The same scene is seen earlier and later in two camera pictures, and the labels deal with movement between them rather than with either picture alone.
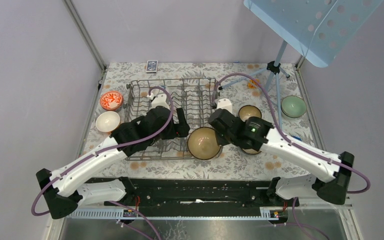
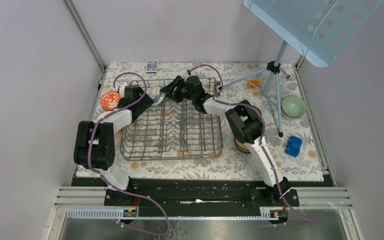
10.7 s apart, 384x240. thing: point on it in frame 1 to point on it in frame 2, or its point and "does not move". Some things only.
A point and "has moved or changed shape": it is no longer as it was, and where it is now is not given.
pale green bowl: (293, 106) does not move
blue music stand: (319, 30) does not move
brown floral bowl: (203, 144) has moved or changed shape
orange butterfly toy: (252, 84) does not move
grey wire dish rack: (195, 96) does not move
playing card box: (152, 66) does not move
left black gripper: (179, 130) to (146, 102)
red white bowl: (111, 100) does not move
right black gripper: (221, 141) to (178, 82)
